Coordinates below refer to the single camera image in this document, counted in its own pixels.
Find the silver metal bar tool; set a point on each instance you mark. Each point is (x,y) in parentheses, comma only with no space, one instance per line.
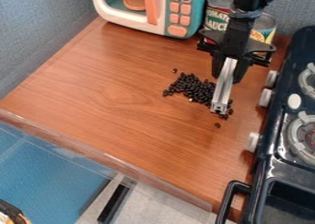
(222,87)

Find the toy microwave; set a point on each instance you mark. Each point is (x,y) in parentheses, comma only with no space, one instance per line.
(150,7)

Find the toy stove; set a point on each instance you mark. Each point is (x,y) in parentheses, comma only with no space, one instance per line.
(284,132)

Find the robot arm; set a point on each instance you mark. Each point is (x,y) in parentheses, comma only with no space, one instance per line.
(248,0)

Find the red label can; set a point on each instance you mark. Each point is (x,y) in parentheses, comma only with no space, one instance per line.
(215,15)

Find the yellow label can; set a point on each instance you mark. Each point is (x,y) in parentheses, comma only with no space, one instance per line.
(263,28)

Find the pile of black bits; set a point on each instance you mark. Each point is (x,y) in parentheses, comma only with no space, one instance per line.
(194,88)

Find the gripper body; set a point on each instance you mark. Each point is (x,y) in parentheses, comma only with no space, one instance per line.
(237,40)

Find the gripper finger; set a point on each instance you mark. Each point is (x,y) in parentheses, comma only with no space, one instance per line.
(242,71)
(217,67)

